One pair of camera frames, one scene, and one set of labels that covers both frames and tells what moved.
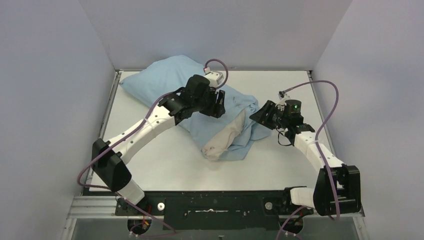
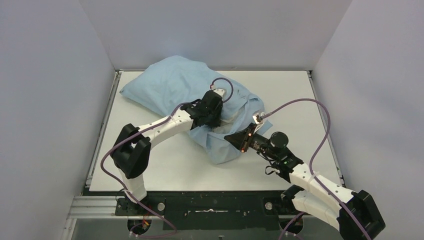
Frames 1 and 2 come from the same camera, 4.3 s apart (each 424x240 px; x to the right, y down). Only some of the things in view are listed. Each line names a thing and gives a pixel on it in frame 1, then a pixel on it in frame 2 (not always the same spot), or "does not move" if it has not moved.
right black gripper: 261,116 → 243,139
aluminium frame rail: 82,206 does not move
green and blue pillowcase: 162,76 does not move
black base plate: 214,210 does not move
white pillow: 224,139 → 226,117
